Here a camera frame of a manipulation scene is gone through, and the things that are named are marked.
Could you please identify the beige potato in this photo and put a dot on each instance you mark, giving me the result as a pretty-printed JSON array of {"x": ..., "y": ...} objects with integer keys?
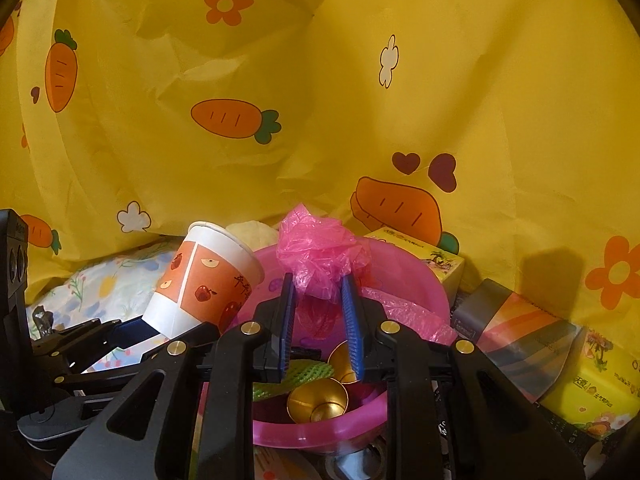
[{"x": 255, "y": 234}]

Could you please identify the pastel striped box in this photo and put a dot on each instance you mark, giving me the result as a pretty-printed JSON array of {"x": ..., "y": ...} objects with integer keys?
[{"x": 520, "y": 340}]

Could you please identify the yellow carrot print curtain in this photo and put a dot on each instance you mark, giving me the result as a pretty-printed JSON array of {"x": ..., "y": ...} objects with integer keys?
[{"x": 320, "y": 85}]

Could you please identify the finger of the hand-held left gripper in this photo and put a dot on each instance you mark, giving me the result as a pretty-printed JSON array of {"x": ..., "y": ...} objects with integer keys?
[
  {"x": 115, "y": 377},
  {"x": 125, "y": 332}
]

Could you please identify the plain red paper cup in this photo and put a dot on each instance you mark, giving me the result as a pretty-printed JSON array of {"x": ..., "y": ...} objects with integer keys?
[{"x": 315, "y": 400}]

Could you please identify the large orange white paper cup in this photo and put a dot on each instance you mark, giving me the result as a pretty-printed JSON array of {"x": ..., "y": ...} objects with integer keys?
[{"x": 200, "y": 280}]

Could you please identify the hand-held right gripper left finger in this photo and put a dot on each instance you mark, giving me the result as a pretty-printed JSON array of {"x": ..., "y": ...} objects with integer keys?
[{"x": 287, "y": 330}]

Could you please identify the pink plastic basin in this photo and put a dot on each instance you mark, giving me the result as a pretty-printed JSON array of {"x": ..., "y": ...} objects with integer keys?
[{"x": 320, "y": 432}]

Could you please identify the yellow tissue pack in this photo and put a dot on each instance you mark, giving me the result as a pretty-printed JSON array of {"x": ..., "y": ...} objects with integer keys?
[
  {"x": 415, "y": 255},
  {"x": 595, "y": 390}
]

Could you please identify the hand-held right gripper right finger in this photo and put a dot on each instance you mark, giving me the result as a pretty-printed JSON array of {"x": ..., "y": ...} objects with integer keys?
[{"x": 352, "y": 335}]

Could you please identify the green foam net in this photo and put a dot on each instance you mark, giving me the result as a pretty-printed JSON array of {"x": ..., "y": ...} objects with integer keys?
[{"x": 300, "y": 372}]

